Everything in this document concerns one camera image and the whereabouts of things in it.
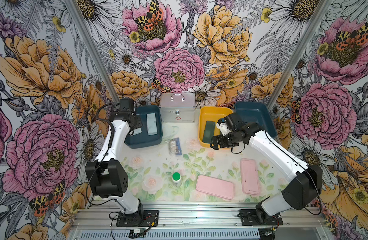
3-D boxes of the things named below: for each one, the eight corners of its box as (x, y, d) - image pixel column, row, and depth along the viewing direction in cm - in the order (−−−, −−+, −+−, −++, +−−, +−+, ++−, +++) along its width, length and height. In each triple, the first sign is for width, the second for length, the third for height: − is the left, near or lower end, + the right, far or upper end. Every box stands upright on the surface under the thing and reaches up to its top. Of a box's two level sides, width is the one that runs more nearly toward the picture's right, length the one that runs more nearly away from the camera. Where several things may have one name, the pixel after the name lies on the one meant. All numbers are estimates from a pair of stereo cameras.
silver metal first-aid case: (161, 123, 116) (158, 108, 103) (163, 108, 126) (161, 92, 114) (194, 123, 116) (195, 108, 103) (194, 108, 127) (195, 92, 114)
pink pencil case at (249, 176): (242, 193, 84) (244, 191, 82) (239, 159, 97) (241, 157, 95) (258, 195, 83) (260, 193, 81) (253, 161, 96) (255, 159, 94)
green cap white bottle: (173, 187, 86) (171, 180, 78) (173, 179, 89) (172, 172, 81) (181, 187, 86) (180, 180, 78) (181, 179, 89) (180, 172, 81)
